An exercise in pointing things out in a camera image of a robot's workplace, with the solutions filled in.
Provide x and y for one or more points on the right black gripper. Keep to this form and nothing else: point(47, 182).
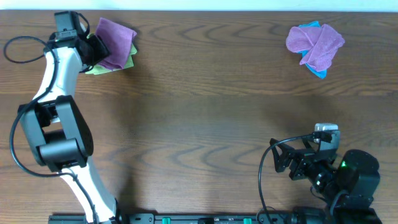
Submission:
point(303, 157)

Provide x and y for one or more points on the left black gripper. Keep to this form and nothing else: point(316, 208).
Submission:
point(96, 50)

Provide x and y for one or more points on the purple microfiber cloth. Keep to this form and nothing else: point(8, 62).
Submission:
point(106, 26)

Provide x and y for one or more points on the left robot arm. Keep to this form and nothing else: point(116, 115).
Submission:
point(56, 131)

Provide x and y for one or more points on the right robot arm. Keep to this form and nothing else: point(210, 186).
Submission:
point(347, 189)

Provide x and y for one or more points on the folded green cloth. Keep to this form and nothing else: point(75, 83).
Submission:
point(122, 49)

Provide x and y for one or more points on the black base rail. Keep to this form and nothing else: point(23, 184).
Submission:
point(299, 215)

